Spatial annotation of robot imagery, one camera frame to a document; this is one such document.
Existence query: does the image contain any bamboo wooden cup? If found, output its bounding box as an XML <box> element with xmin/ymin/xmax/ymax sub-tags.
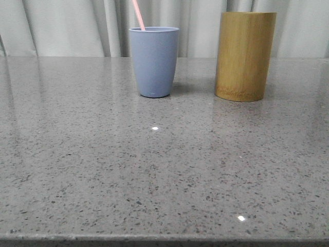
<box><xmin>215</xmin><ymin>12</ymin><xmax>277</xmax><ymax>102</ymax></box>

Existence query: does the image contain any blue plastic cup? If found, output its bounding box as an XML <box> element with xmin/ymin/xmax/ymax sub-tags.
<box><xmin>129</xmin><ymin>27</ymin><xmax>180</xmax><ymax>98</ymax></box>

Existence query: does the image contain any grey curtain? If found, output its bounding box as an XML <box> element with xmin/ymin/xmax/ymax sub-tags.
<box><xmin>1</xmin><ymin>1</ymin><xmax>328</xmax><ymax>58</ymax></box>

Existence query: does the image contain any pink chopstick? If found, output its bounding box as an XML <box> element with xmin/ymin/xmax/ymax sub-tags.
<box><xmin>132</xmin><ymin>0</ymin><xmax>145</xmax><ymax>31</ymax></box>

